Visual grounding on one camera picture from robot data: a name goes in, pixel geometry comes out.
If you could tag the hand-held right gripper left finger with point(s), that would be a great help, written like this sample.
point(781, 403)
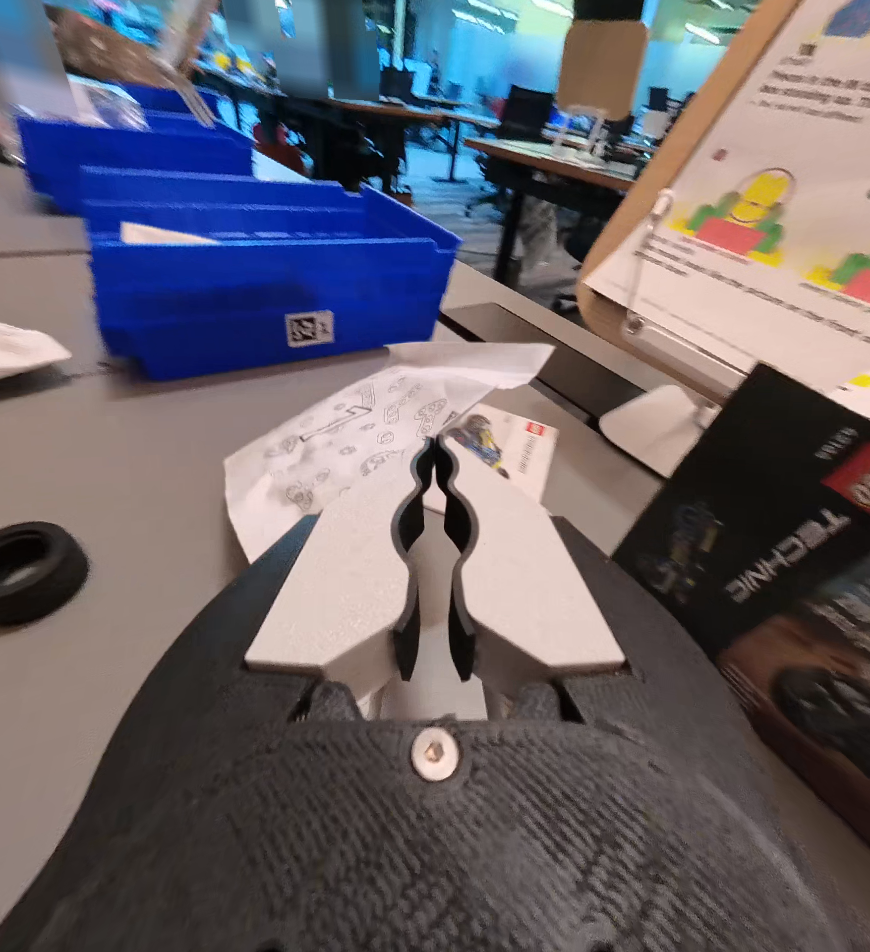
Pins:
point(330, 595)

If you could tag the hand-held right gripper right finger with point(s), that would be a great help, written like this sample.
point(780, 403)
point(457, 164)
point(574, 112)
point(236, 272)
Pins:
point(539, 595)

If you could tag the instruction booklet with car cover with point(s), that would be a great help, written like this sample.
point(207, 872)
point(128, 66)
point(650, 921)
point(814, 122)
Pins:
point(531, 454)

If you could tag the white printed paper bag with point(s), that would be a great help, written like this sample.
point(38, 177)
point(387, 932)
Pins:
point(3, 349)
point(345, 439)

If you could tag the black toy car set box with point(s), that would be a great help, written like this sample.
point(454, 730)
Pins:
point(777, 461)

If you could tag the white board stand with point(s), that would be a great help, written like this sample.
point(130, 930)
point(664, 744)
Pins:
point(658, 424)

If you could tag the blue plastic bin with label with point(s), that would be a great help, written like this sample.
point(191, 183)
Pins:
point(219, 312)

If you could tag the white paper slip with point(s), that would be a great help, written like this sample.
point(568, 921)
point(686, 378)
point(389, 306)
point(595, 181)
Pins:
point(167, 234)

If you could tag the wooden top office desk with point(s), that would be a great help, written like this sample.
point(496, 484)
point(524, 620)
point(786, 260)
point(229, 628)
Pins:
point(554, 160)

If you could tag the clear acrylic stand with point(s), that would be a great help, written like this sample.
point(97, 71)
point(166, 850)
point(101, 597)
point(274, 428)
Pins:
point(587, 134)

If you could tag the wooden display board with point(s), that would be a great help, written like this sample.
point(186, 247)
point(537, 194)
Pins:
point(684, 141)

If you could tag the black office chair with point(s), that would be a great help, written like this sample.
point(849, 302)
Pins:
point(528, 111)

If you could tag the long office desk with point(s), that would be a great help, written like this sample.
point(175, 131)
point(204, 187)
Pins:
point(405, 111)

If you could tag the printed instruction poster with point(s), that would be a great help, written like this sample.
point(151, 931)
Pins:
point(814, 149)

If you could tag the brown cardboard sign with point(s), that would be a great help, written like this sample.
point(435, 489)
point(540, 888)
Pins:
point(602, 67)

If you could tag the clear plastic bag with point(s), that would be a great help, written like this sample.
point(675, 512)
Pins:
point(111, 108)

